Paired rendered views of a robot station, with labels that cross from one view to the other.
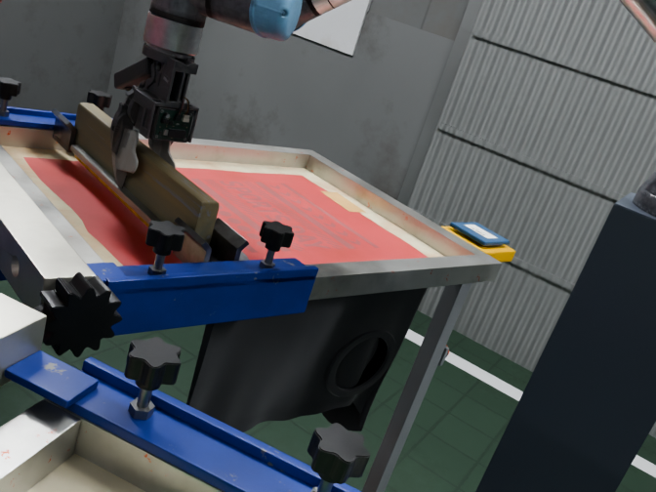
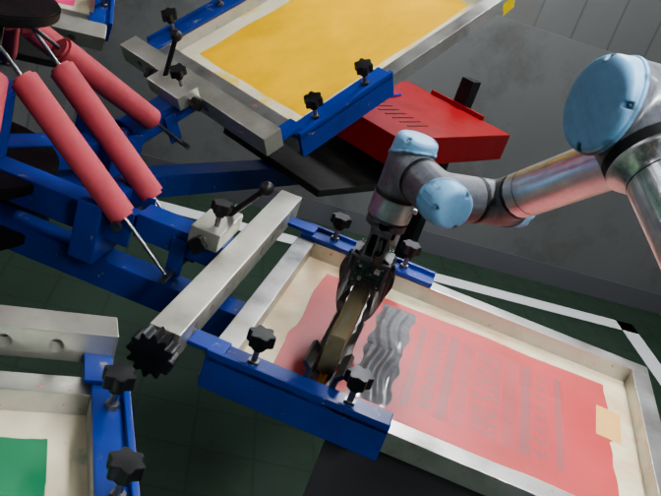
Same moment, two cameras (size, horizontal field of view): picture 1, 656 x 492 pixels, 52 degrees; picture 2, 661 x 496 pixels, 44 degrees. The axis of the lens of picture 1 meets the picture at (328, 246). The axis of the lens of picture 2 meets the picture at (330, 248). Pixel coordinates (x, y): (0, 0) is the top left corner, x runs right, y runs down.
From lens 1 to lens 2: 0.80 m
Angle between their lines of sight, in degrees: 49
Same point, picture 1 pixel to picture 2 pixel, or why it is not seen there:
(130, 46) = not seen: outside the picture
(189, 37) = (391, 211)
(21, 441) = (53, 385)
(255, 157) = (557, 347)
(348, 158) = not seen: outside the picture
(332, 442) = (121, 455)
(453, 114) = not seen: outside the picture
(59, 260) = (174, 319)
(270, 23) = (426, 213)
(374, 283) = (468, 477)
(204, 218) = (330, 346)
